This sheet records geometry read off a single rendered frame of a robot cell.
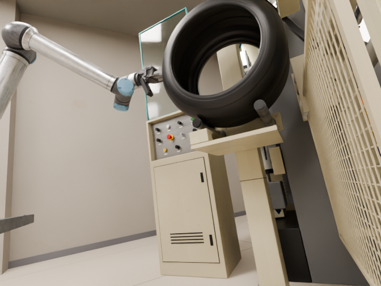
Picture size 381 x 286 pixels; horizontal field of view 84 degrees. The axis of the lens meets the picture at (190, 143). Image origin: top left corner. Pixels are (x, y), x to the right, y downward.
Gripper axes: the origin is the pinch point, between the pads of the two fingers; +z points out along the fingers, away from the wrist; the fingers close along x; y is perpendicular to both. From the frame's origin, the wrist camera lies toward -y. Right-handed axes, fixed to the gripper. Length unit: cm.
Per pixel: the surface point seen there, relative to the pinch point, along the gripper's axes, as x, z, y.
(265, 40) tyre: -13, 53, -5
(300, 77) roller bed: 21, 65, -8
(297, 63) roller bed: 21, 65, -1
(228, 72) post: 28.3, 26.6, 7.3
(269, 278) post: 28, 41, -108
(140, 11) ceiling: 156, -153, 224
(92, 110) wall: 129, -226, 54
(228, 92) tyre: -12.8, 37.4, -22.9
